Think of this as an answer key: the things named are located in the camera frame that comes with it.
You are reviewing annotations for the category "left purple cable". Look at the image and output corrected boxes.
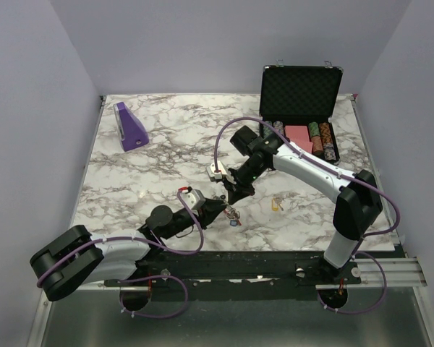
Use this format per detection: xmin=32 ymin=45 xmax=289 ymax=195
xmin=36 ymin=187 xmax=205 ymax=319

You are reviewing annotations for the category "red keyring with keys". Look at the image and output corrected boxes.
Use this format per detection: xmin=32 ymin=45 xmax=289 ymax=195
xmin=213 ymin=195 xmax=242 ymax=226

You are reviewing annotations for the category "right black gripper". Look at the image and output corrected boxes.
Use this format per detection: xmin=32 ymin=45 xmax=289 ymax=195
xmin=222 ymin=159 xmax=266 ymax=205

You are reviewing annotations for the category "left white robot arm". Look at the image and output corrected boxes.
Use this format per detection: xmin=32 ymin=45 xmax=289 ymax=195
xmin=30 ymin=192 xmax=226 ymax=301

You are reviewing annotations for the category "purple cable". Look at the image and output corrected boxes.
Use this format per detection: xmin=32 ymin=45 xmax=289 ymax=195
xmin=36 ymin=187 xmax=205 ymax=319
xmin=213 ymin=117 xmax=401 ymax=315

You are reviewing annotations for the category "black poker chip case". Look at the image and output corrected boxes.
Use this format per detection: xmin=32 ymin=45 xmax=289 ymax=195
xmin=259 ymin=65 xmax=343 ymax=164

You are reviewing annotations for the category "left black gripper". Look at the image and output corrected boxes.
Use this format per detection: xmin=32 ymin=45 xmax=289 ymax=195
xmin=163 ymin=198 xmax=227 ymax=240

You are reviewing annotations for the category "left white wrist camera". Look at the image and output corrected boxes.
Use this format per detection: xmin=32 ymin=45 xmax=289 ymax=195
xmin=179 ymin=187 xmax=205 ymax=210

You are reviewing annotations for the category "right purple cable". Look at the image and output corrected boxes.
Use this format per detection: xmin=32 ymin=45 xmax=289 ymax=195
xmin=213 ymin=117 xmax=401 ymax=315

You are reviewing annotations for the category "pink playing card deck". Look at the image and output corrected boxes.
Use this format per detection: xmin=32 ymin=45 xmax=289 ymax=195
xmin=284 ymin=125 xmax=313 ymax=153

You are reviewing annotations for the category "yellow tagged key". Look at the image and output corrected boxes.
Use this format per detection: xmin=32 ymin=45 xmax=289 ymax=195
xmin=271 ymin=197 xmax=284 ymax=212

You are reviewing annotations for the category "purple wedge-shaped box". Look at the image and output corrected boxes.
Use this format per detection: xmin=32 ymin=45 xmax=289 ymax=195
xmin=114 ymin=102 xmax=149 ymax=152

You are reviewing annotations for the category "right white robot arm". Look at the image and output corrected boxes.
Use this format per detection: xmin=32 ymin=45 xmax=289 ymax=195
xmin=226 ymin=126 xmax=383 ymax=283

